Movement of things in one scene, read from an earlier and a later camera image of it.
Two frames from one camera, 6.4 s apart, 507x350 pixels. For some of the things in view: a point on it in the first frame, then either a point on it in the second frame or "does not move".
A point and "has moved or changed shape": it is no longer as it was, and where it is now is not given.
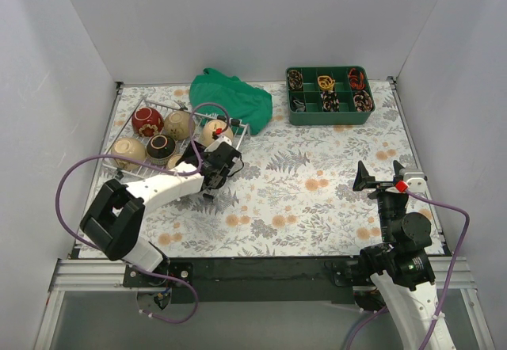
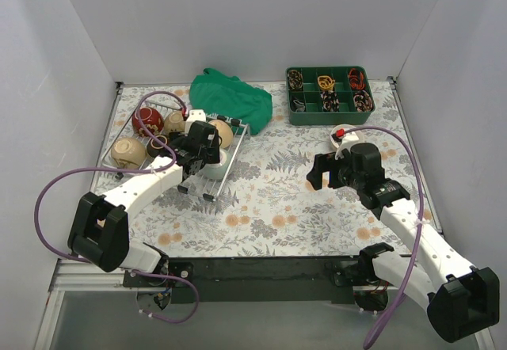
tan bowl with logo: [213, 129] does not move
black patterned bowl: [161, 146] does not move
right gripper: [382, 184] -> [333, 171]
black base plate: [257, 280] does not move
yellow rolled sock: [325, 83] does not move
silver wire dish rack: [156, 135] does not move
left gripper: [214, 181] -> [184, 158]
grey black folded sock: [297, 105] does not move
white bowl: [173, 160] has moved or changed shape
